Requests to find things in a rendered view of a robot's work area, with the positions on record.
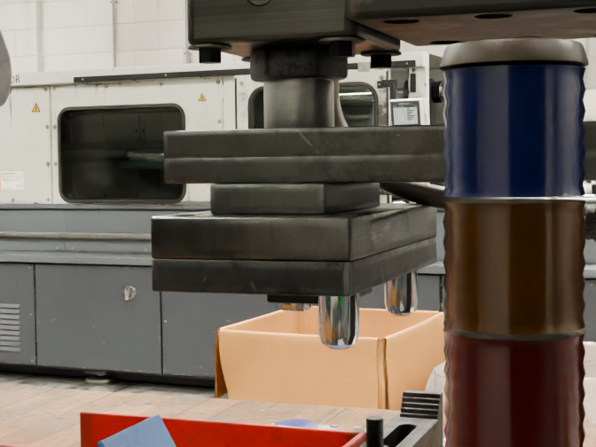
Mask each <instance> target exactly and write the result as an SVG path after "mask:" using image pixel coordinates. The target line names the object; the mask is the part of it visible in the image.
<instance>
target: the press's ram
mask: <svg viewBox="0 0 596 447"><path fill-rule="evenodd" d="M347 76H348V58H332V57H330V47H325V46H318V45H298V46H272V47H267V48H264V49H261V50H258V51H253V52H252V53H251V55H250V77H251V80H253V81H254V82H264V84H263V103H264V129H213V130H177V131H165V132H164V134H163V141H164V182H165V183H166V184H212V185H210V211H201V212H193V213H184V214H175V215H167V216H153V217H151V242H152V258H153V259H152V290H153V291H159V292H189V293H219V294H267V301H268V302H276V303H281V309H282V310H284V311H305V310H309V309H311V308H312V304H317V305H318V334H319V337H320V340H321V342H322V343H323V344H324V345H326V346H327V347H328V348H330V349H348V348H349V347H351V346H352V345H354V344H356V343H357V339H358V336H359V334H360V315H359V297H361V296H364V295H366V294H369V293H371V292H372V287H375V286H378V285H380V284H383V283H384V304H385V307H386V310H387V312H389V313H390V314H392V315H394V316H399V317H403V316H409V315H411V314H412V313H413V312H415V311H416V309H417V306H418V303H419V277H418V270H419V269H421V268H424V267H426V266H428V265H430V264H433V263H436V262H437V237H436V235H437V214H436V208H432V207H430V206H429V205H428V204H418V203H380V183H433V182H444V181H443V170H444V166H445V164H444V160H443V149H444V145H445V143H444V141H443V128H444V124H435V125H397V126H360V127H334V82H335V81H340V80H344V79H346V78H347ZM584 127H585V130H586V133H585V137H584V148H585V151H586V154H585V157H584V169H585V173H586V175H585V179H584V180H585V181H596V121H584Z"/></svg>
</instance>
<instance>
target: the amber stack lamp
mask: <svg viewBox="0 0 596 447"><path fill-rule="evenodd" d="M585 202H586V200H561V199H488V200H447V201H443V206H444V210H445V214H444V218H443V227H444V230H445V234H444V238H443V246H444V250H445V256H444V259H443V267H444V270H445V276H444V280H443V286H444V290H445V296H444V300H443V306H444V310H445V317H444V321H443V324H444V325H445V326H447V327H449V328H453V329H457V330H461V331H468V332H475V333H496V334H547V333H566V332H572V331H576V330H580V329H583V328H585V322H584V309H585V300H584V288H585V280H584V267H585V264H586V262H585V259H584V247H585V243H586V242H585V238H584V226H585V222H586V221H585V217H584V205H585Z"/></svg>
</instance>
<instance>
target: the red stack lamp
mask: <svg viewBox="0 0 596 447"><path fill-rule="evenodd" d="M443 332H444V335H445V339H446V340H445V343H444V347H443V352H444V355H445V359H446V360H445V364H444V368H443V371H444V375H445V379H446V381H445V384H444V388H443V392H444V394H445V398H446V401H445V405H444V408H443V411H444V415H445V418H446V421H445V425H444V429H443V431H444V434H445V438H446V442H445V445H444V447H584V438H585V431H584V417H585V410H584V397H585V390H584V376H585V369H584V363H583V362H584V356H585V348H584V336H585V330H584V329H580V330H576V331H572V332H566V333H547V334H496V333H475V332H468V331H461V330H457V329H453V328H449V327H447V326H446V327H445V328H444V329H443Z"/></svg>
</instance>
